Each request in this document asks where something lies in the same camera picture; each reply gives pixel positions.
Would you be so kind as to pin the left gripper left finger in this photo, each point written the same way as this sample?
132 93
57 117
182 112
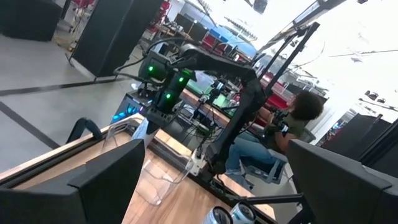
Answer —
93 199

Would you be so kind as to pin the black cabinet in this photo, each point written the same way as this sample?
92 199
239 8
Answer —
109 37

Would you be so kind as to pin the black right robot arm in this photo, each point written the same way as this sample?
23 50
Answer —
245 102

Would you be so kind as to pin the clear plastic bin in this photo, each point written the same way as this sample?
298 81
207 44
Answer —
115 137
161 183

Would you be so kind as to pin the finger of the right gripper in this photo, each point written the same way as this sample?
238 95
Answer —
153 130

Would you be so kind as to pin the black desktop computer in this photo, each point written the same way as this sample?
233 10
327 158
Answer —
127 109

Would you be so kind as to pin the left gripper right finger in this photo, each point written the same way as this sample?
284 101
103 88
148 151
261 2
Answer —
342 193

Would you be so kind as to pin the white connector block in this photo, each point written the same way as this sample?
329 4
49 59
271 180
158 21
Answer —
197 163

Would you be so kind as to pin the grey office chair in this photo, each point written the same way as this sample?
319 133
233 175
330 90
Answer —
264 174

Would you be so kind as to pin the white Celsius can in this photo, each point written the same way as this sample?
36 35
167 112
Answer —
244 214
217 217

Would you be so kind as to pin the black clamp hook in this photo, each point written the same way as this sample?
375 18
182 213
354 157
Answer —
77 123

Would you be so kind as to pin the person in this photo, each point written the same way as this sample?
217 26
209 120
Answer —
298 124

